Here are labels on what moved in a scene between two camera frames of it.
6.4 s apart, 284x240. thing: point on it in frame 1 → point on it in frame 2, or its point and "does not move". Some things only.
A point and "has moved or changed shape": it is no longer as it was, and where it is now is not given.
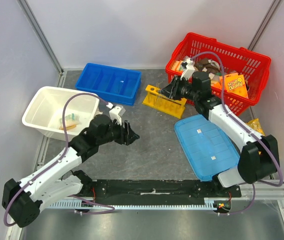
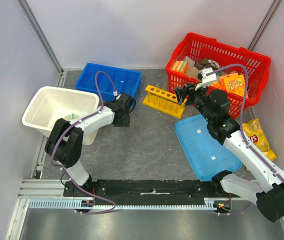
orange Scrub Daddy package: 235,84 does not move
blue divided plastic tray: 117,85 does not move
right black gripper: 175,87 → 188,92
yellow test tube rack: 154,98 does not move
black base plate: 155,190 does not move
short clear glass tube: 160,100 has moved or changed shape
